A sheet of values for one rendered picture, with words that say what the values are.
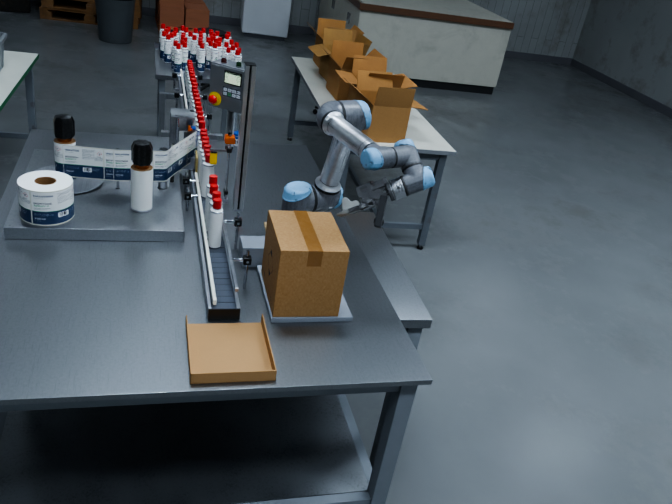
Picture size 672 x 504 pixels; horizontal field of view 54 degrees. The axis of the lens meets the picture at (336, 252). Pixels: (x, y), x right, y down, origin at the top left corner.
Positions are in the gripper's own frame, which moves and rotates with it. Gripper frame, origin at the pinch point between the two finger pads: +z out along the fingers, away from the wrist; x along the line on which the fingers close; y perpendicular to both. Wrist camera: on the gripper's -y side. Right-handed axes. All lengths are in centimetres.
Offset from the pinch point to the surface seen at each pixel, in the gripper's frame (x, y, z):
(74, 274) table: 4, 13, 97
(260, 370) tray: 27, -40, 38
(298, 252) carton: 15.3, -8.3, 16.3
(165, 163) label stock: -51, 54, 68
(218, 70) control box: -35, 79, 29
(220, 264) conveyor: -12, 0, 50
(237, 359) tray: 25, -35, 45
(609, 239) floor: -333, -60, -185
